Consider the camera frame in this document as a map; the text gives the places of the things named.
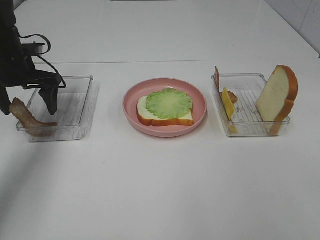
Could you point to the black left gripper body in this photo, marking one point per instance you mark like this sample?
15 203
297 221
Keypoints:
18 69

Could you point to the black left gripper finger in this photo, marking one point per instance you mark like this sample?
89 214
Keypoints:
49 95
4 101

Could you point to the brown bacon strip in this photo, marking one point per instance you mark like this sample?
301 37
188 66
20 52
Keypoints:
20 111

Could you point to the toast bread slice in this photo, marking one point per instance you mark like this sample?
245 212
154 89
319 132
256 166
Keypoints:
149 119
277 99

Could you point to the green lettuce leaf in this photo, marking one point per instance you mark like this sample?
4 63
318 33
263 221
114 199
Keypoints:
169 103

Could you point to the red ham bacon slice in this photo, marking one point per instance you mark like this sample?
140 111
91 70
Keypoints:
232 96

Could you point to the yellow cheese slice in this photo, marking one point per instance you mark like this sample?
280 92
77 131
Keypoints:
229 108

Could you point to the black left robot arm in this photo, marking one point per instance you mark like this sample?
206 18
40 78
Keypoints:
8 24

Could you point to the left clear plastic tray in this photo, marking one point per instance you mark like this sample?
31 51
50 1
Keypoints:
76 106

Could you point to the clear plastic tray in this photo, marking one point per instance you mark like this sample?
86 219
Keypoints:
76 106
246 121

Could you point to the pink round plate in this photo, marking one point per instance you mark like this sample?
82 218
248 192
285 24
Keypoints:
158 84

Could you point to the right clear plastic tray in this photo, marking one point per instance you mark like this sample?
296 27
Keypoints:
246 121

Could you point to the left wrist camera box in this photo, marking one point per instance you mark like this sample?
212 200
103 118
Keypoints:
33 48

